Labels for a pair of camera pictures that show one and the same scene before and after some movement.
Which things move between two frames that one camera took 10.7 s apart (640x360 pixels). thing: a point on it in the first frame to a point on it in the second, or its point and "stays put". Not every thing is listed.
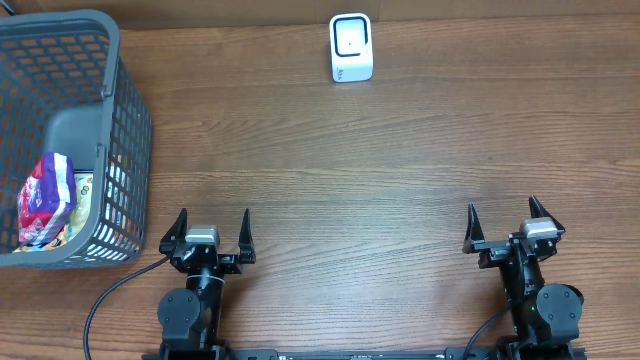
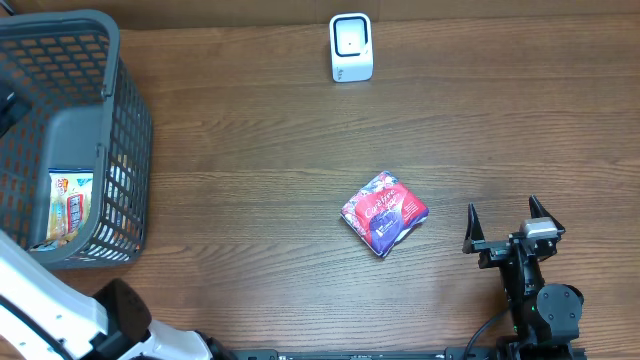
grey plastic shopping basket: [64, 90] stays put
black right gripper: [492, 250] stays put
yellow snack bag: [79, 219] stays put
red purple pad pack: [46, 199] to [383, 210]
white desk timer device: [351, 47] stays put
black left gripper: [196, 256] to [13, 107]
